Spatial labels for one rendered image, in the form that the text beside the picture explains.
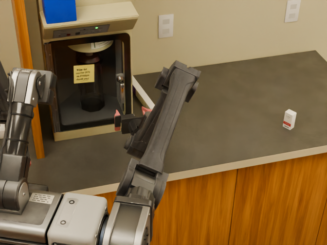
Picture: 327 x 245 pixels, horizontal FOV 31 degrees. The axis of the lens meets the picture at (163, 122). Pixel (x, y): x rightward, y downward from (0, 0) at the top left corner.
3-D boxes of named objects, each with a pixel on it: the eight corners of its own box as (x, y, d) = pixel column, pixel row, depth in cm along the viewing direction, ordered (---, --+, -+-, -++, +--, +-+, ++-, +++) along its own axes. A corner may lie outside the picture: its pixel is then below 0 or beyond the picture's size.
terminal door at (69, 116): (55, 131, 233) (45, 42, 209) (131, 120, 240) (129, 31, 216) (55, 132, 232) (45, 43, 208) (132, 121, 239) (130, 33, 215)
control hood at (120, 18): (42, 36, 208) (38, 10, 202) (132, 26, 215) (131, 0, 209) (45, 52, 199) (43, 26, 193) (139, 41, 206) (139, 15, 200)
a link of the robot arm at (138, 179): (129, 189, 136) (151, 198, 136) (138, 160, 144) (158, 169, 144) (116, 213, 141) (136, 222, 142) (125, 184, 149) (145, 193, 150)
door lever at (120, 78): (123, 96, 231) (117, 96, 230) (122, 75, 225) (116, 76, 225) (126, 103, 227) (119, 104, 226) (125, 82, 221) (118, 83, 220)
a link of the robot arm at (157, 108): (160, 76, 165) (195, 91, 166) (166, 61, 169) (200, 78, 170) (118, 153, 198) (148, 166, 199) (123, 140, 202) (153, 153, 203)
